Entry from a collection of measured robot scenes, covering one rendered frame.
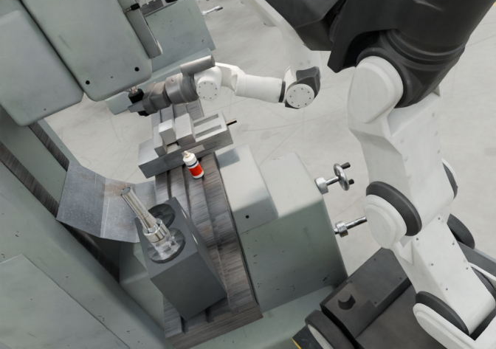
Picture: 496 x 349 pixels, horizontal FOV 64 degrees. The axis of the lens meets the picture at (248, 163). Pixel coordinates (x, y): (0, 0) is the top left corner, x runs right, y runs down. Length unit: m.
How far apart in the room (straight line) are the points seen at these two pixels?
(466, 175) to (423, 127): 1.62
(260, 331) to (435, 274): 0.93
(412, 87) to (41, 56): 0.84
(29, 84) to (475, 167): 2.13
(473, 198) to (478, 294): 1.22
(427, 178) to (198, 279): 0.54
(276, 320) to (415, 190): 1.07
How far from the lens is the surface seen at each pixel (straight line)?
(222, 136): 1.44
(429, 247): 1.03
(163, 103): 1.20
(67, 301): 1.49
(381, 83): 0.65
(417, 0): 0.58
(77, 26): 1.10
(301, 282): 1.74
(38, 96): 1.16
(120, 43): 1.10
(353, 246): 2.16
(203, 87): 1.13
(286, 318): 1.78
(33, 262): 1.37
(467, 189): 2.36
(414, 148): 0.82
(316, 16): 0.69
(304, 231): 1.51
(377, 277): 1.34
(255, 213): 1.36
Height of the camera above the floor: 1.72
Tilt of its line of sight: 37 degrees down
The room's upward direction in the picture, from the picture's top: 24 degrees counter-clockwise
